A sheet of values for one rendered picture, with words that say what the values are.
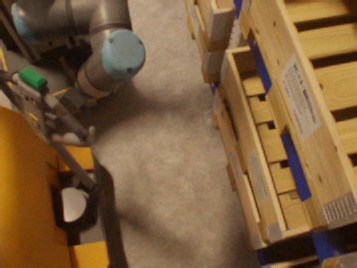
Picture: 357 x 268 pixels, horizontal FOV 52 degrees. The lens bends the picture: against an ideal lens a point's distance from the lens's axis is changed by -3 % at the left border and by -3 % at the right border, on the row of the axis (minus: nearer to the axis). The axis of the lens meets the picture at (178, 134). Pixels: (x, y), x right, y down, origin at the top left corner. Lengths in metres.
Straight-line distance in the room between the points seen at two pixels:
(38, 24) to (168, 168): 1.75
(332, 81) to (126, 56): 0.72
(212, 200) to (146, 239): 0.47
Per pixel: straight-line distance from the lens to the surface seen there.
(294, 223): 1.67
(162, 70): 2.71
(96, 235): 2.10
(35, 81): 1.11
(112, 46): 0.75
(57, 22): 0.82
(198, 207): 2.38
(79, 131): 1.13
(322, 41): 1.33
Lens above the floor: 2.34
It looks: 69 degrees down
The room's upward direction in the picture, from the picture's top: 2 degrees clockwise
